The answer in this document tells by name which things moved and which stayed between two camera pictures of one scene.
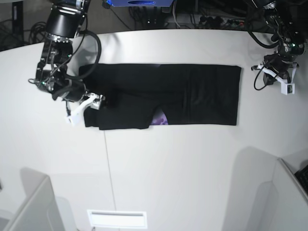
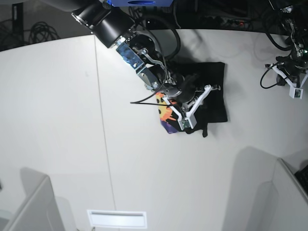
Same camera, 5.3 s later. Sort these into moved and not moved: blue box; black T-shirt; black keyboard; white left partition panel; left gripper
Moved: left gripper; black T-shirt
Not moved: white left partition panel; black keyboard; blue box
